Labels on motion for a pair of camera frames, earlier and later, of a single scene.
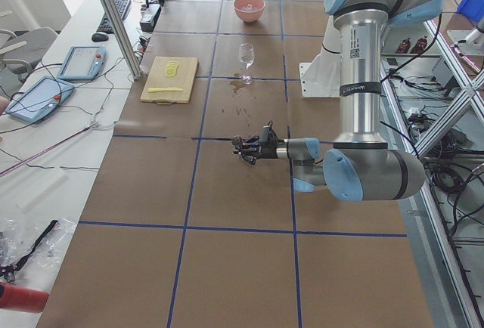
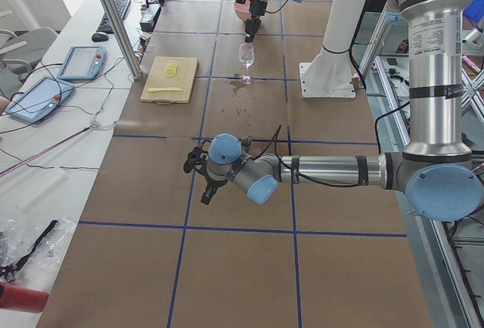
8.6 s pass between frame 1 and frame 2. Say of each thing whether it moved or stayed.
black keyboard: stayed
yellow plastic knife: stayed
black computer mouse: stayed
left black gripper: moved
